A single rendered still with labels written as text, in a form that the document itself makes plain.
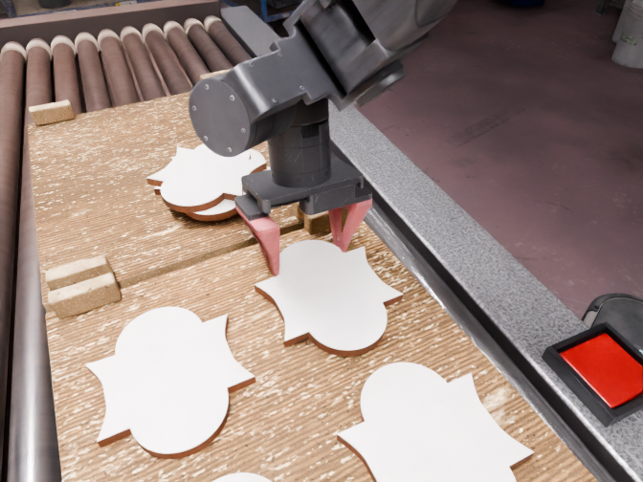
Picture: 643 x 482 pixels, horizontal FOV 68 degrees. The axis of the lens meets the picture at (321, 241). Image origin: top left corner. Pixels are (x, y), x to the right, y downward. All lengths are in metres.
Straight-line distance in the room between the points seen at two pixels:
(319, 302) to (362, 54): 0.23
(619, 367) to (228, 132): 0.39
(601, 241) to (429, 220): 1.67
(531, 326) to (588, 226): 1.79
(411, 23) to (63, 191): 0.50
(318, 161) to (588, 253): 1.81
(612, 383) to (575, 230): 1.77
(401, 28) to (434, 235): 0.32
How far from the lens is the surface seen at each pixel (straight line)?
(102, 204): 0.65
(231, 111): 0.34
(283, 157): 0.42
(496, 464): 0.40
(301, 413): 0.41
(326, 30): 0.37
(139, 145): 0.75
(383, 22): 0.34
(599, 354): 0.51
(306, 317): 0.44
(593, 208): 2.42
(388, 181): 0.67
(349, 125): 0.80
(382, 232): 0.58
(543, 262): 2.03
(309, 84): 0.37
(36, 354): 0.53
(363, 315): 0.45
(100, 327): 0.50
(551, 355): 0.49
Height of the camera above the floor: 1.30
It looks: 42 degrees down
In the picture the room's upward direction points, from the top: straight up
